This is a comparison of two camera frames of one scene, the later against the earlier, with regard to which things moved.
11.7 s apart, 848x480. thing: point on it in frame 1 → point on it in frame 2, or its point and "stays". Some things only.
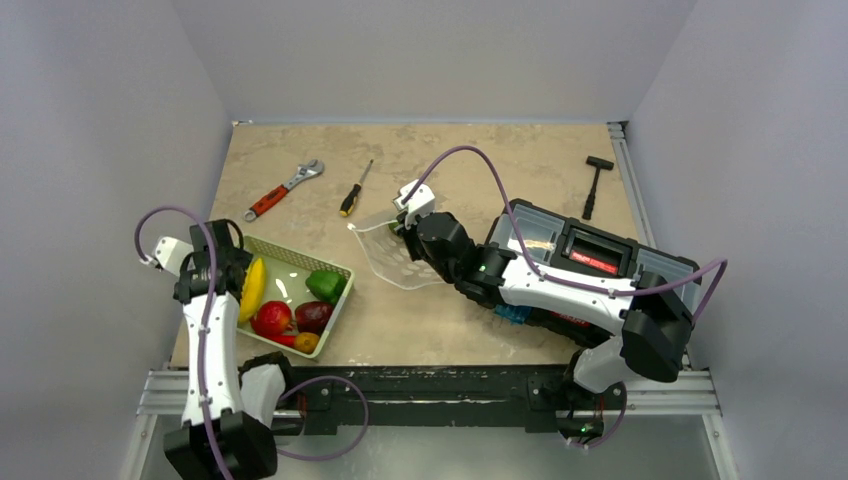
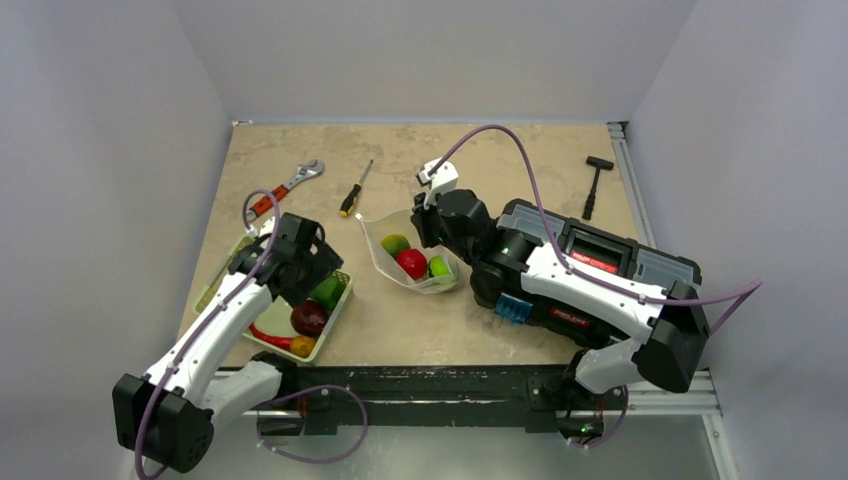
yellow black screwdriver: x=349 y=202 stays
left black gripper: x=242 y=259 → x=323 y=263
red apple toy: x=271 y=318 → x=413 y=262
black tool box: x=574 y=252 stays
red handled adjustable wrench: x=306 y=171 stays
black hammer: x=598 y=163 stays
